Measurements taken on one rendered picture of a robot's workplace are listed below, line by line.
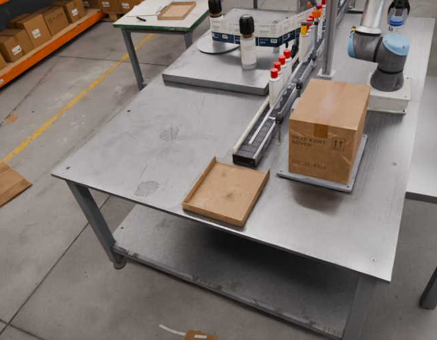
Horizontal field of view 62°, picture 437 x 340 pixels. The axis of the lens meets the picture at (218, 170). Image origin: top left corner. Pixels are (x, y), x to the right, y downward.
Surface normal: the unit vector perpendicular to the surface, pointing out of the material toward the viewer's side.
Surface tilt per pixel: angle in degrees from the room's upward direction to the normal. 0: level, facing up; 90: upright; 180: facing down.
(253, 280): 1
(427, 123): 0
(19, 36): 90
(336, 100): 0
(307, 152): 90
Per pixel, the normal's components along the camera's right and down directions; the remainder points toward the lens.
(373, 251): -0.11, -0.73
